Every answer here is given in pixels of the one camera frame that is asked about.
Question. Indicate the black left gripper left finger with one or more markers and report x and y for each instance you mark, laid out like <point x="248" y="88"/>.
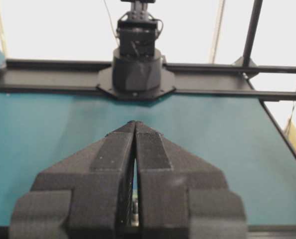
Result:
<point x="84" y="196"/>

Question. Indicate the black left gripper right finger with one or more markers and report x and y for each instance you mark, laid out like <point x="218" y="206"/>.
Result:
<point x="182" y="196"/>

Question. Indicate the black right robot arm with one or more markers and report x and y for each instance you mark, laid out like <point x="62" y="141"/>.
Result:
<point x="137" y="64"/>

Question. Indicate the black aluminium frame rail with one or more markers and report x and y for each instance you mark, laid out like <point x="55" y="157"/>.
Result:
<point x="93" y="78"/>

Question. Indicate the black vertical frame post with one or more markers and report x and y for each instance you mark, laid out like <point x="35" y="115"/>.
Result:
<point x="255" y="15"/>

